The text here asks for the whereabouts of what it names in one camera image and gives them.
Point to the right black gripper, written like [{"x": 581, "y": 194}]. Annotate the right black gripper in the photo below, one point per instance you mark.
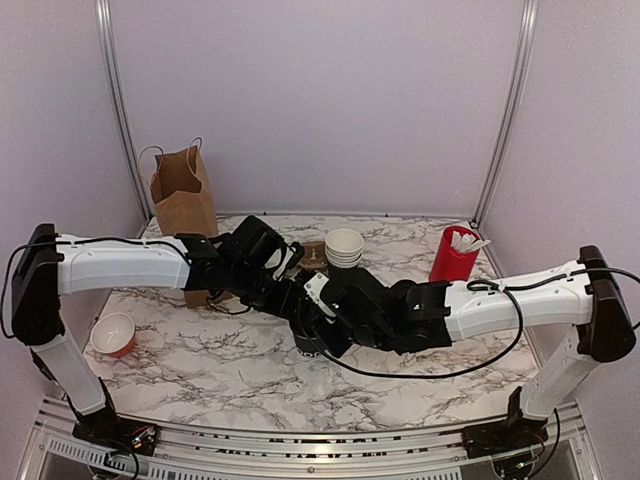
[{"x": 335, "y": 346}]

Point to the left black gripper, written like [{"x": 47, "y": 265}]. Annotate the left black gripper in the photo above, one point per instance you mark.
[{"x": 283, "y": 303}]

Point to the single black paper cup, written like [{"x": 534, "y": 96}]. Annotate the single black paper cup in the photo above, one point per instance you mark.
[{"x": 306, "y": 344}]

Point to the brown paper bag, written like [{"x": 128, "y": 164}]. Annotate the brown paper bag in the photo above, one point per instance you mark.
[{"x": 181, "y": 192}]

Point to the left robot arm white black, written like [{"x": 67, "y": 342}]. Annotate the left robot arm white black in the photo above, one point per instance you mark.
[{"x": 51, "y": 265}]

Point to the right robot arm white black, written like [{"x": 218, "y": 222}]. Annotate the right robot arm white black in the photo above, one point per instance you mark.
[{"x": 582, "y": 294}]

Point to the far cardboard cup carrier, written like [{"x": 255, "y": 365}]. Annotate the far cardboard cup carrier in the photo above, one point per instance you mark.
[{"x": 314, "y": 258}]

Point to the stack of black paper cups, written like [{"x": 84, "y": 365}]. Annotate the stack of black paper cups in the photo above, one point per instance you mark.
[{"x": 343, "y": 249}]

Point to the red cylindrical container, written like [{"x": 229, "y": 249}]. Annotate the red cylindrical container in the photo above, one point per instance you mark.
[{"x": 449, "y": 265}]

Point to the white sugar packets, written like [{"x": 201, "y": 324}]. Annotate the white sugar packets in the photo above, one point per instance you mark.
[{"x": 465, "y": 243}]

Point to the orange white bowl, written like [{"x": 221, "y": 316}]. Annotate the orange white bowl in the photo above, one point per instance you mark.
[{"x": 114, "y": 335}]

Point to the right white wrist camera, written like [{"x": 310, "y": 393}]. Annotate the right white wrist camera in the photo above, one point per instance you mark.
[{"x": 313, "y": 288}]

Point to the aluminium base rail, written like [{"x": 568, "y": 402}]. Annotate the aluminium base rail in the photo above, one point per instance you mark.
[{"x": 197, "y": 452}]

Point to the left aluminium frame post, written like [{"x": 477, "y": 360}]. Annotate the left aluminium frame post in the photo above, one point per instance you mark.
[{"x": 110, "y": 61}]

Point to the aluminium frame post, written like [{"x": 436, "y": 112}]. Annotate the aluminium frame post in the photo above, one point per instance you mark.
[
  {"x": 521, "y": 65},
  {"x": 110, "y": 61}
]

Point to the right aluminium frame post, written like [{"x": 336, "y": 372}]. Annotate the right aluminium frame post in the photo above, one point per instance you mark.
[{"x": 521, "y": 65}]

